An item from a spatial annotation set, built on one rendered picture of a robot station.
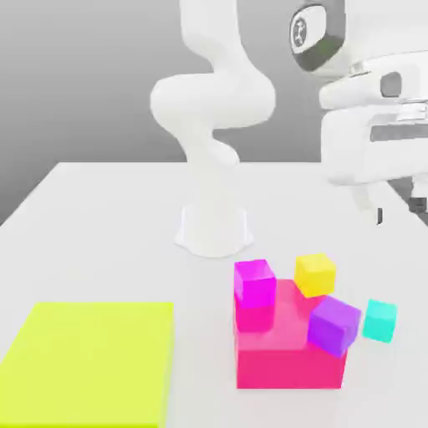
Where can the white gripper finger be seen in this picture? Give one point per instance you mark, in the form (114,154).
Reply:
(419,197)
(369,200)

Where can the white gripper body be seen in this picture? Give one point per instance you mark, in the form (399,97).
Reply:
(347,153)

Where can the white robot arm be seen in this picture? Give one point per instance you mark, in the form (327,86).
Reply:
(214,100)

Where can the small yellow cube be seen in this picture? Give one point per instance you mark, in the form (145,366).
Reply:
(316,276)

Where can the small cyan cube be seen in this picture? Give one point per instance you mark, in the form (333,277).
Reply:
(379,321)

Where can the small purple cube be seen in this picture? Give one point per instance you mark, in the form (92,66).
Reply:
(332,326)

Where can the small magenta cube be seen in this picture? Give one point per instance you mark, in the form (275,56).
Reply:
(255,287)

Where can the large pink box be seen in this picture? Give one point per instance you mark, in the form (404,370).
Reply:
(287,367)

